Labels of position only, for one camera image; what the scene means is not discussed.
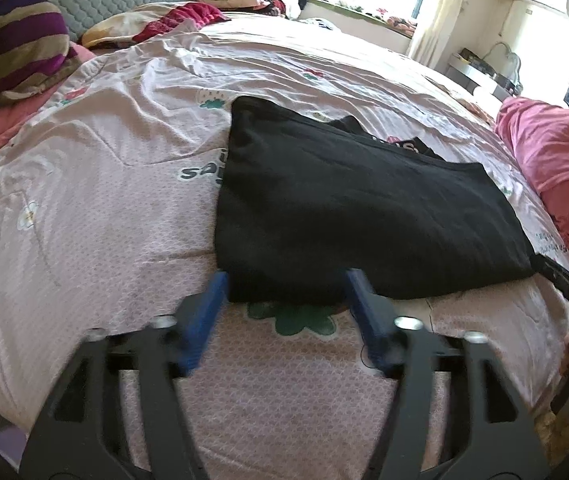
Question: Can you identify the white printed bed sheet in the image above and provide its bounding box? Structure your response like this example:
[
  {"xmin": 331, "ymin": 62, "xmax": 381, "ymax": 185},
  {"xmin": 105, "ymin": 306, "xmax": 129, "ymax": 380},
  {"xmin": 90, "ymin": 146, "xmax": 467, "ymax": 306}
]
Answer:
[{"xmin": 0, "ymin": 10, "xmax": 569, "ymax": 480}]

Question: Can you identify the black sweater with orange cuffs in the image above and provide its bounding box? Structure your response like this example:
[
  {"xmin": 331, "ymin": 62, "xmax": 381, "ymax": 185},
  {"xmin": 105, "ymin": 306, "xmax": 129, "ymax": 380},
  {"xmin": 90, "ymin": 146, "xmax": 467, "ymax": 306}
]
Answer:
[{"xmin": 213, "ymin": 95, "xmax": 538, "ymax": 306}]

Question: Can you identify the cream curtain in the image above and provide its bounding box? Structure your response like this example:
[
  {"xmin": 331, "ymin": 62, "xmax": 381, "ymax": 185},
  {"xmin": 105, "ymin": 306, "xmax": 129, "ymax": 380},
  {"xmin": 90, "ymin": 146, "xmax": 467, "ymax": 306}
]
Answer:
[{"xmin": 407, "ymin": 0, "xmax": 480, "ymax": 68}]

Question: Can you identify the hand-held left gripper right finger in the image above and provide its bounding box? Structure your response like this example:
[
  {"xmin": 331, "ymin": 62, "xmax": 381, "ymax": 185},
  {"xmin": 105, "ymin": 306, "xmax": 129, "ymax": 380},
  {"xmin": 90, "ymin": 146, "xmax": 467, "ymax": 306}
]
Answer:
[{"xmin": 345, "ymin": 267, "xmax": 550, "ymax": 480}]

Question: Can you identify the cream pillow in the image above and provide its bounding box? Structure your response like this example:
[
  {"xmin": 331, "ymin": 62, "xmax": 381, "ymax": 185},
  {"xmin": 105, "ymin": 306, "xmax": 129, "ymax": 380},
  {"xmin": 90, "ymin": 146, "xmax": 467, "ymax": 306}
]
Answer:
[{"xmin": 80, "ymin": 2, "xmax": 180, "ymax": 51}]

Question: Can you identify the cluttered metal desk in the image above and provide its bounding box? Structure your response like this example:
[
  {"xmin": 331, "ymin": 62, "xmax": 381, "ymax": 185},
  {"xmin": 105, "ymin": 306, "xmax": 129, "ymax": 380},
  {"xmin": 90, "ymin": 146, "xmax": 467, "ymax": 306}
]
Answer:
[{"xmin": 447, "ymin": 42, "xmax": 523, "ymax": 106}]

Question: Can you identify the pink quilt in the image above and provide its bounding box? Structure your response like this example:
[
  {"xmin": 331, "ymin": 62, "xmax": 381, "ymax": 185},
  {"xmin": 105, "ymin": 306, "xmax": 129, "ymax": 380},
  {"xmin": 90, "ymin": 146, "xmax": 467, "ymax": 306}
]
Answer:
[{"xmin": 495, "ymin": 96, "xmax": 569, "ymax": 286}]

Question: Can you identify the purple striped pillow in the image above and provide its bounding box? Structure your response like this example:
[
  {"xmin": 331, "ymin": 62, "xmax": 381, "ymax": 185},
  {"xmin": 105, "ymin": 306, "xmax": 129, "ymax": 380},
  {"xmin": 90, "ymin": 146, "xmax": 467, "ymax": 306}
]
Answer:
[{"xmin": 0, "ymin": 0, "xmax": 70, "ymax": 111}]

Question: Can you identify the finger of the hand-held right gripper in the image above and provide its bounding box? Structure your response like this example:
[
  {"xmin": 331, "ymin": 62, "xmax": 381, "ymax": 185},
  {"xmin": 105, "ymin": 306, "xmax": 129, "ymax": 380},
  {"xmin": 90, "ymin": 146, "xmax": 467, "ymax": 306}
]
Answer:
[{"xmin": 535, "ymin": 256, "xmax": 569, "ymax": 297}]

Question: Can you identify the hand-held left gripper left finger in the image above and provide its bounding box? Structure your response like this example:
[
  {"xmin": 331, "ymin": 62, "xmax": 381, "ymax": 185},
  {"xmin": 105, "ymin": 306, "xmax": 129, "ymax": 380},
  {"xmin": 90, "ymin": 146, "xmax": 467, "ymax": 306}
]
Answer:
[{"xmin": 19, "ymin": 270, "xmax": 230, "ymax": 480}]

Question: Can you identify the red cloth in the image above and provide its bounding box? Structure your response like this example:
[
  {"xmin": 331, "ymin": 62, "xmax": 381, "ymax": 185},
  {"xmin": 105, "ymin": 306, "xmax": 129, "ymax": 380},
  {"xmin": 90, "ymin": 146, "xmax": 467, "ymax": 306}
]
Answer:
[{"xmin": 134, "ymin": 2, "xmax": 230, "ymax": 43}]

